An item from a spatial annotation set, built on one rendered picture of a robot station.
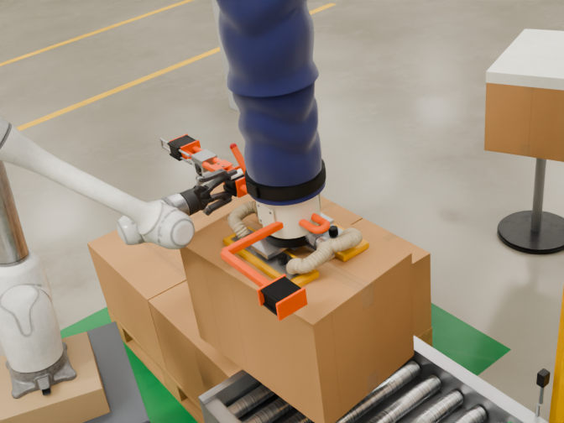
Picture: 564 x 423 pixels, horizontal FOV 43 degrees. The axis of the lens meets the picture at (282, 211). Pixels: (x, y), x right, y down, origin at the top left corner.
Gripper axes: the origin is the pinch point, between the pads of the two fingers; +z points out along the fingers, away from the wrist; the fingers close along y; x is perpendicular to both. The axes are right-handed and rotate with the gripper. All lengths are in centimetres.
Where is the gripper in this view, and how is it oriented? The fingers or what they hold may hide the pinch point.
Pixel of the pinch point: (238, 179)
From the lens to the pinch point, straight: 223.0
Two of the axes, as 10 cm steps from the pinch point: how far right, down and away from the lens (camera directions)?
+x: 6.0, 3.5, -7.2
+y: 1.2, 8.5, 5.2
